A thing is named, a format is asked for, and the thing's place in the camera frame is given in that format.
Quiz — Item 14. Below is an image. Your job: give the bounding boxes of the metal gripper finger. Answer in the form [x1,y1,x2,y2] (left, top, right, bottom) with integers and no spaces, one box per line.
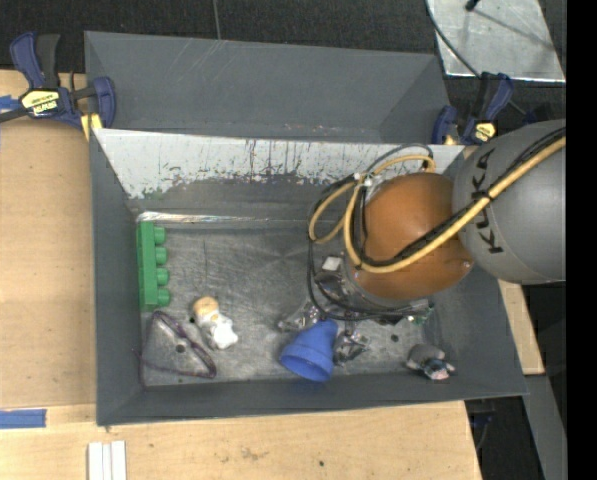
[277,303,325,333]
[333,328,372,367]

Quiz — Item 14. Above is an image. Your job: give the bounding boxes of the blue cup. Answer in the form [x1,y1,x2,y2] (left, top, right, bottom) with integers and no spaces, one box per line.
[278,317,340,384]

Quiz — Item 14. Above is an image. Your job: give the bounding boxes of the grey metal bin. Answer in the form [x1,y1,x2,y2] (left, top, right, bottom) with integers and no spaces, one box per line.
[83,30,530,427]

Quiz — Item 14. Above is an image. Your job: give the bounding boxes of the grey toy animal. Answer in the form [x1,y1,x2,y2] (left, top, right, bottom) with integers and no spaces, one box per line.
[405,343,457,382]

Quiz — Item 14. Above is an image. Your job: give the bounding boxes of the white toy figure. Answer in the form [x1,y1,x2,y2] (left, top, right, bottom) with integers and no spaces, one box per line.
[192,295,240,351]

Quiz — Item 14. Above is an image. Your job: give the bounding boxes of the purple glasses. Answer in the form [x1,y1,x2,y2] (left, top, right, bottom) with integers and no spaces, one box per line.
[133,309,219,389]

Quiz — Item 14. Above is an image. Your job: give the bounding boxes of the green toy building block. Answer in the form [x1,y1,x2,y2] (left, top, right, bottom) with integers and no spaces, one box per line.
[135,221,173,313]

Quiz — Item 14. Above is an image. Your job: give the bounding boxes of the brown cardboard board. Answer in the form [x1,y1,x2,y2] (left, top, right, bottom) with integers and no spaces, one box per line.
[0,117,98,411]

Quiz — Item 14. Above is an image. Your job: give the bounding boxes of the black cylinder on white bracket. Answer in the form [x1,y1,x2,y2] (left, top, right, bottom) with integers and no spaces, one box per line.
[314,254,349,300]

